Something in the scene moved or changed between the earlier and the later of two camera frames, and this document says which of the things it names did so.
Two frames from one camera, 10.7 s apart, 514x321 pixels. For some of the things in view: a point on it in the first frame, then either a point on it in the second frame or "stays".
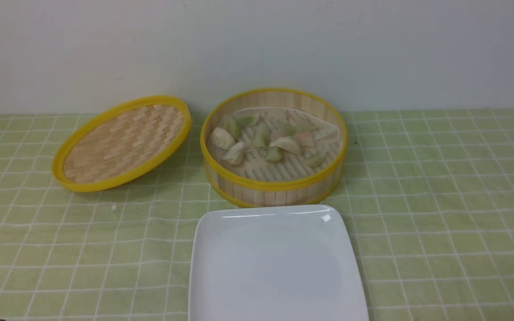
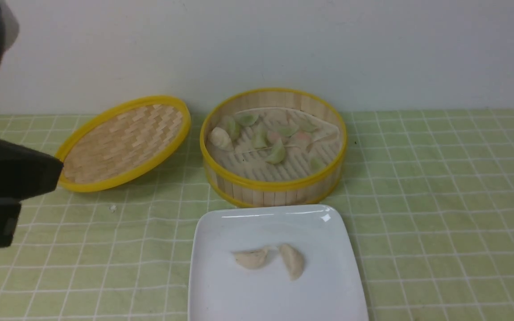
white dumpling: (234, 156) -> (251, 259)
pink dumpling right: (304, 138) stays
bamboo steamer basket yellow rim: (274, 147) stays
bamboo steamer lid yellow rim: (120, 141) stays
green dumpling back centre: (247, 120) stays
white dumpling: (288, 143) -> (294, 259)
